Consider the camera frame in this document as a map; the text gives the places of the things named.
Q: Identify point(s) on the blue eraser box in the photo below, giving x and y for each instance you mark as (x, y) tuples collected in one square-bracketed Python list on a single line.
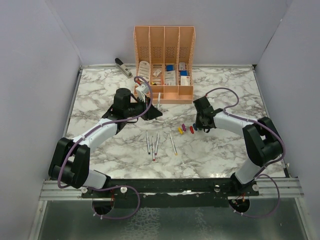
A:
[(184, 73), (170, 67)]

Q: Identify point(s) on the yellow pen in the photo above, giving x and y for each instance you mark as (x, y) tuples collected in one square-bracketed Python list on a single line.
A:
[(173, 144)]

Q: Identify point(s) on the white oval label card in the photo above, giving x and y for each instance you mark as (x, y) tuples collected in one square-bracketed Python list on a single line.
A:
[(144, 70)]

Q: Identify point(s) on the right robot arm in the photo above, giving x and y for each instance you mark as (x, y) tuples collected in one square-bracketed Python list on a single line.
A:
[(262, 141)]

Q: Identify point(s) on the black grey stapler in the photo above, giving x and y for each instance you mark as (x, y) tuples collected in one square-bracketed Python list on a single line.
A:
[(122, 67)]

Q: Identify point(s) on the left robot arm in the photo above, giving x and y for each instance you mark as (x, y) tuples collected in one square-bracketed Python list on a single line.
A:
[(70, 163)]

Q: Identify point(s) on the aluminium frame rail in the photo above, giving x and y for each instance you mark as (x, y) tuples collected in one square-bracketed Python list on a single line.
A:
[(264, 188)]

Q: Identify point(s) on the peach plastic desk organizer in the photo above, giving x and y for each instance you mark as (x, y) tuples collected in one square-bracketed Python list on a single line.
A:
[(166, 45)]

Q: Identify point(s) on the white red card box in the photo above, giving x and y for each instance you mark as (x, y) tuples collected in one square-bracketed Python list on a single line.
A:
[(185, 80)]

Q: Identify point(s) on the black mounting rail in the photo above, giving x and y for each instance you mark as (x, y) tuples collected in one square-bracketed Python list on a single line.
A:
[(171, 193)]

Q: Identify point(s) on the purple pen cap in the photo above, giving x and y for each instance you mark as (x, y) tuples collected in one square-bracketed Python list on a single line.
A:
[(184, 127)]

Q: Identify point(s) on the green capped white pen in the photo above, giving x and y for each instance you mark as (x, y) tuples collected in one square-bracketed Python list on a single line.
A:
[(158, 100)]

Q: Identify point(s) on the red pen cap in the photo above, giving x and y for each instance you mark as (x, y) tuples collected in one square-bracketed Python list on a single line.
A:
[(191, 129)]

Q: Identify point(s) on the white paper packet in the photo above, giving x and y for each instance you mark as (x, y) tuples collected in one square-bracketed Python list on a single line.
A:
[(170, 78)]

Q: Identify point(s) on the purple pen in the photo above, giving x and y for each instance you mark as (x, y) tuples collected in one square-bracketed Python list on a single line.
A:
[(157, 143)]

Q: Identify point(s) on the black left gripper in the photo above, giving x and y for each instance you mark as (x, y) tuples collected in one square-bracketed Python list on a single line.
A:
[(152, 113)]

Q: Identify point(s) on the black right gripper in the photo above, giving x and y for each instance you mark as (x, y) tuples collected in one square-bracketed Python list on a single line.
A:
[(199, 125)]

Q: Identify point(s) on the red pen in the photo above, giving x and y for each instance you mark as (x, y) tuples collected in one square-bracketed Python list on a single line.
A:
[(153, 149)]

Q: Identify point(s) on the white red staples box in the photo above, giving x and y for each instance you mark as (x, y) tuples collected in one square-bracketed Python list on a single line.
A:
[(183, 66)]

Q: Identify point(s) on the blue pen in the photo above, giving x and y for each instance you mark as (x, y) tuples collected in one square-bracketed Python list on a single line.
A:
[(148, 143)]

